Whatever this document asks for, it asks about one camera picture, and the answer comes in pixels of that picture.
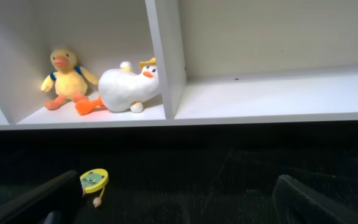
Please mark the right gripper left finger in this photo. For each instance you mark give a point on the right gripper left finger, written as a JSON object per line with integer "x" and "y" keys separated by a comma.
{"x": 42, "y": 202}

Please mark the yellow rattle drum toy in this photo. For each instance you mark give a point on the yellow rattle drum toy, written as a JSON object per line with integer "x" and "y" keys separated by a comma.
{"x": 93, "y": 180}

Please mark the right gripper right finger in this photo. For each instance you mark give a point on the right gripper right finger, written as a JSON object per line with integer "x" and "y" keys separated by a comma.
{"x": 300, "y": 205}

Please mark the yellow plush duck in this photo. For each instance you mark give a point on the yellow plush duck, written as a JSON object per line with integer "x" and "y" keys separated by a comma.
{"x": 68, "y": 84}

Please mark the white shelf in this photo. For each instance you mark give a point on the white shelf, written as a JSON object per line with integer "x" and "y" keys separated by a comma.
{"x": 259, "y": 96}

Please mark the white plush duck with hat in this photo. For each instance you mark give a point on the white plush duck with hat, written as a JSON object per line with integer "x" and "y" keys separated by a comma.
{"x": 123, "y": 88}

